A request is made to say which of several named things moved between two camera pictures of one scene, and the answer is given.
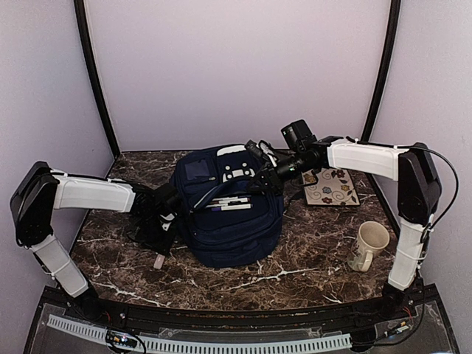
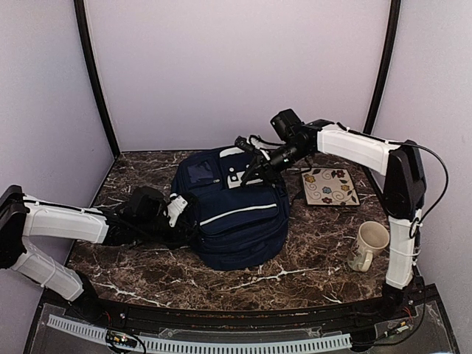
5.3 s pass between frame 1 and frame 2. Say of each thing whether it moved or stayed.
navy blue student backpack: moved
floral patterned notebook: stayed
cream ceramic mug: stayed
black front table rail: stayed
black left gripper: moved
